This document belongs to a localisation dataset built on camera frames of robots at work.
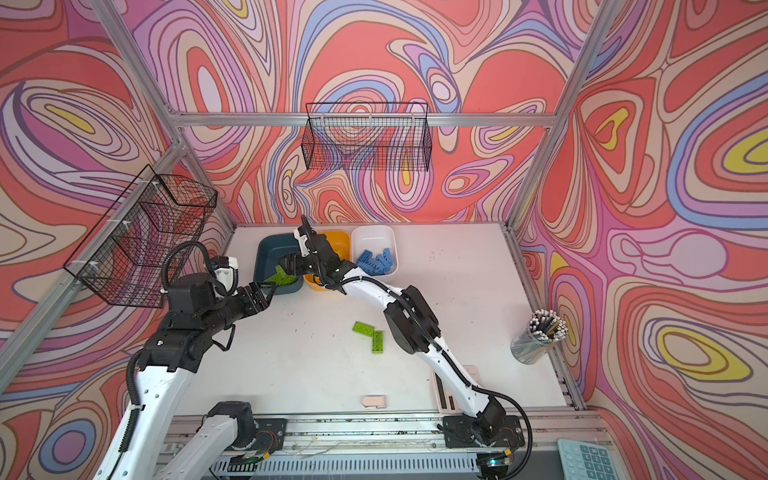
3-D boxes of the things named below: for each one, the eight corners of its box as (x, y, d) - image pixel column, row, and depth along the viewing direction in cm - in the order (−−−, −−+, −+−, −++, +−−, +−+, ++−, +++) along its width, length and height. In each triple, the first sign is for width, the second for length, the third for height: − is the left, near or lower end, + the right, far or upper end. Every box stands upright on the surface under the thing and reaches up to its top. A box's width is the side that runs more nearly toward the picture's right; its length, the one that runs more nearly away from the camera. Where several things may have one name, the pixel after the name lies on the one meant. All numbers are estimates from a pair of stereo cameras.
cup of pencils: (514, 364, 87) (539, 338, 72) (507, 338, 92) (529, 309, 78) (542, 364, 87) (572, 338, 72) (533, 338, 92) (560, 309, 78)
